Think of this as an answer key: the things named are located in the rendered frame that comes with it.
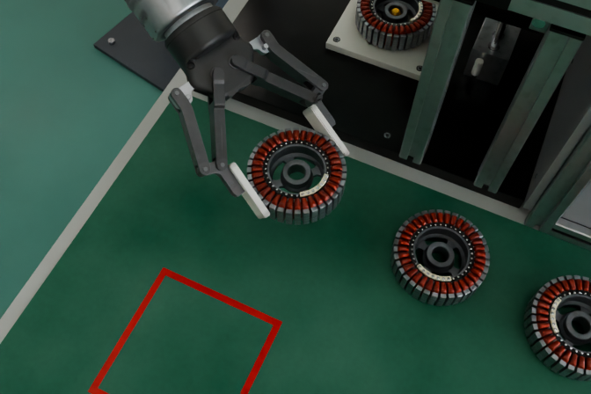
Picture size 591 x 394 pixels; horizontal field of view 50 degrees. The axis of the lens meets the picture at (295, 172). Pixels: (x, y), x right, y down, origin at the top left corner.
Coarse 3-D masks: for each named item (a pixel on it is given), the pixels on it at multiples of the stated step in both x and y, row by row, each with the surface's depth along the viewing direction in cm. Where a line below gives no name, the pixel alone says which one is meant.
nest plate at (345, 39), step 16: (352, 0) 95; (352, 16) 93; (336, 32) 92; (352, 32) 92; (336, 48) 91; (352, 48) 90; (368, 48) 90; (416, 48) 90; (384, 64) 89; (400, 64) 89; (416, 64) 89
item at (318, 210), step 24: (264, 144) 72; (288, 144) 73; (312, 144) 73; (264, 168) 71; (288, 168) 72; (312, 168) 73; (336, 168) 71; (264, 192) 69; (312, 192) 69; (336, 192) 70; (288, 216) 69; (312, 216) 70
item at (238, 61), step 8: (240, 56) 70; (232, 64) 70; (240, 64) 69; (248, 64) 70; (256, 64) 70; (248, 72) 70; (256, 72) 70; (264, 72) 70; (256, 80) 72; (264, 80) 71; (272, 80) 71; (280, 80) 72; (272, 88) 72; (280, 88) 72; (288, 88) 72; (296, 88) 72; (304, 88) 72; (288, 96) 73; (296, 96) 72; (304, 96) 72; (312, 96) 73; (320, 96) 72; (304, 104) 74
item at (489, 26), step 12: (492, 24) 87; (480, 36) 86; (492, 36) 86; (504, 36) 86; (516, 36) 86; (480, 48) 85; (492, 48) 84; (504, 48) 85; (468, 60) 87; (492, 60) 85; (504, 60) 84; (468, 72) 88; (480, 72) 87; (492, 72) 86
